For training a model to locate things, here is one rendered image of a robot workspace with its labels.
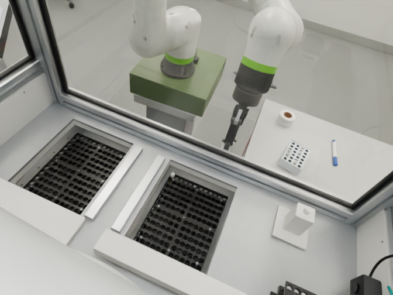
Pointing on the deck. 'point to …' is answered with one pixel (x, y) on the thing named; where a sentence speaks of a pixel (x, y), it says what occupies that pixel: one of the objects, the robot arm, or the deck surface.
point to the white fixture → (293, 224)
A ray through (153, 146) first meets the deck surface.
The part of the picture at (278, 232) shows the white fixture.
